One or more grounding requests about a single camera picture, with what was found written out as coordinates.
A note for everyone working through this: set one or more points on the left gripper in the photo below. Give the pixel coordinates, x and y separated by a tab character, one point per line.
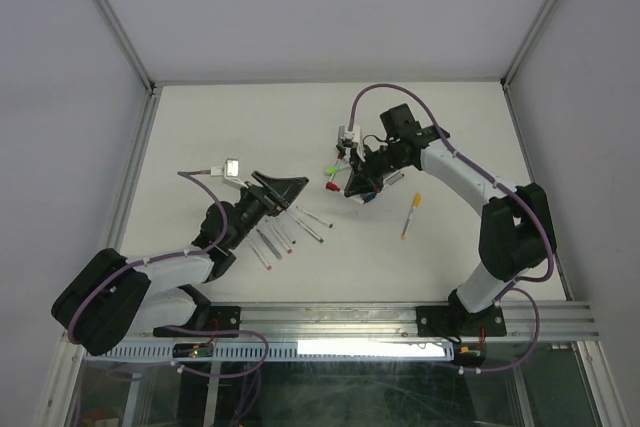
282	191

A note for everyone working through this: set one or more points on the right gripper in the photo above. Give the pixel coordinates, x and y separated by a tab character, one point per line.
358	184

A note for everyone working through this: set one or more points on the red pen cap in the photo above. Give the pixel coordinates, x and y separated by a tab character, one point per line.
332	187

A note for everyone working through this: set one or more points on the black cap whiteboard marker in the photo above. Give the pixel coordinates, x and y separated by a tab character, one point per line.
287	232

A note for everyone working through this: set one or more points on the translucent grey highlighter pen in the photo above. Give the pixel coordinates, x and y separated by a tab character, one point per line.
270	245

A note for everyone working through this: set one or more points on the magenta cap acrylic marker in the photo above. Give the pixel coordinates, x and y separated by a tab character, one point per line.
261	257

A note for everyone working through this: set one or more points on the green cap rainbow marker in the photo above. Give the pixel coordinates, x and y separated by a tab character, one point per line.
310	231

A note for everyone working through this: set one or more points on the pink cap acrylic marker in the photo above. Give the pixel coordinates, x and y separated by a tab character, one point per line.
280	237

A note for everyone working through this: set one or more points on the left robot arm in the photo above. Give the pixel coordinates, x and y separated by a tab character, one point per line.
113	296

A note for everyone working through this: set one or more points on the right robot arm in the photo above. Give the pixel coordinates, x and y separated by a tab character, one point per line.
516	229

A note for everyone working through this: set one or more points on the blue cap marker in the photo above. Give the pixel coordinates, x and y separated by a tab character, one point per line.
367	198

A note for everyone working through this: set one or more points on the yellow cap long marker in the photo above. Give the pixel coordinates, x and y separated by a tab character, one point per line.
414	206

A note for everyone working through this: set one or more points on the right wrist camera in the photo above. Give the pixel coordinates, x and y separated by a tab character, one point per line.
349	137

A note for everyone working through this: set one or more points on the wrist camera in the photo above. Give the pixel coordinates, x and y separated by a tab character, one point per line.
229	172
349	137

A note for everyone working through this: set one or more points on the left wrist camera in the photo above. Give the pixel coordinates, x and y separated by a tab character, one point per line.
229	172

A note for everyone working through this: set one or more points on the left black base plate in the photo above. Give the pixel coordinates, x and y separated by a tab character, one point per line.
224	320

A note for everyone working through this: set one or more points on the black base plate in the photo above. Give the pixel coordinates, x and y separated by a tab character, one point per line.
224	320
447	322

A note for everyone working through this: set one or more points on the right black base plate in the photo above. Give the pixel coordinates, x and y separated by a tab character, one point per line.
447	322

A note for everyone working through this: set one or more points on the grey slotted cable duct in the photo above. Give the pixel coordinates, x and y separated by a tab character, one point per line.
302	350

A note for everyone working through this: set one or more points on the aluminium mounting rail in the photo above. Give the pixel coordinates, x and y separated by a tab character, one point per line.
548	321

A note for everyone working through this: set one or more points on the left aluminium frame post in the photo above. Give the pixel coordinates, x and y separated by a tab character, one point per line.
123	41

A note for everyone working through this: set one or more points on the aluminium frame post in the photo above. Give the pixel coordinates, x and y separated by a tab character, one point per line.
123	41
532	35

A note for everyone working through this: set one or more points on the right aluminium frame post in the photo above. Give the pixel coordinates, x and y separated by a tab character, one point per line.
532	35

